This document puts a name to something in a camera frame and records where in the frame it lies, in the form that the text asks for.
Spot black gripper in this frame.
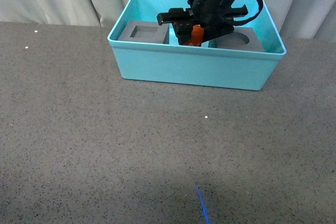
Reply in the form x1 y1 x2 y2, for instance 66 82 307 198
157 0 256 45

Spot orange cylinder white numbers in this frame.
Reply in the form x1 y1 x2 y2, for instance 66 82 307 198
183 25 204 47

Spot gray cube round recess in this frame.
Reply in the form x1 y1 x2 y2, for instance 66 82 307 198
208 27 265 52

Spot gray cube square recess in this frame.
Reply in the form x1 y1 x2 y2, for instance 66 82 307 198
118 20 169 44

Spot blue plastic box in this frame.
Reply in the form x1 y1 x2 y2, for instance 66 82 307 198
108 0 286 91

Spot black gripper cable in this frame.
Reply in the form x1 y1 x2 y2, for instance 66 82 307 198
225 0 264 23

